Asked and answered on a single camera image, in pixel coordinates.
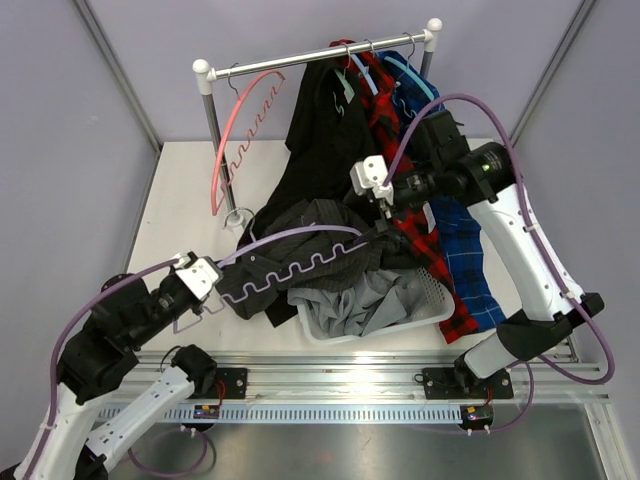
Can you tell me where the black pinstripe shirt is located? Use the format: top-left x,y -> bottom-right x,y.
216,200 -> 418,327

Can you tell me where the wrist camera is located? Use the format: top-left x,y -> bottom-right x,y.
349,155 -> 394,205
173,251 -> 223,302

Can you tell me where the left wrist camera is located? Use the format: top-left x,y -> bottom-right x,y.
173,251 -> 223,302

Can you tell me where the aluminium rail base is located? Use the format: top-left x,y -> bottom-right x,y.
160,352 -> 611,424

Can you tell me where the grey shirt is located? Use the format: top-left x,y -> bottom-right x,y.
287,270 -> 426,338

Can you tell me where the blue plaid shirt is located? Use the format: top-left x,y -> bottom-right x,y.
379,50 -> 505,333

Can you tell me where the black plain shirt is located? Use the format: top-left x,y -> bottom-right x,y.
241,59 -> 378,244

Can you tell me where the teal hanger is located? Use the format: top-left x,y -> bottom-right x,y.
383,32 -> 435,101

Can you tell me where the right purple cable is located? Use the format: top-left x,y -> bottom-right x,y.
384,93 -> 617,436

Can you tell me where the clothes rack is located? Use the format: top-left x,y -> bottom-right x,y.
192,17 -> 443,228

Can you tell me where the light blue hanger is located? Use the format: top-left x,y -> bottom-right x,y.
347,43 -> 379,97

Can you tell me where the red black plaid shirt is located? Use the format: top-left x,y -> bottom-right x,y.
358,51 -> 479,344

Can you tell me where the pink hanger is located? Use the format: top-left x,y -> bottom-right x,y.
210,69 -> 286,216

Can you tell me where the white plastic basket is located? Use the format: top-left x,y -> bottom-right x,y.
287,268 -> 455,345

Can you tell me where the mint green hanger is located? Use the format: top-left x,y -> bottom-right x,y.
333,43 -> 356,118

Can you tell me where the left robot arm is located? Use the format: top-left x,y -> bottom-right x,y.
1,267 -> 217,479

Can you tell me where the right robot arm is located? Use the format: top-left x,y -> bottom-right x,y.
350,110 -> 604,396

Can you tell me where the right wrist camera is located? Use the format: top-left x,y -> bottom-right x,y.
349,155 -> 394,205

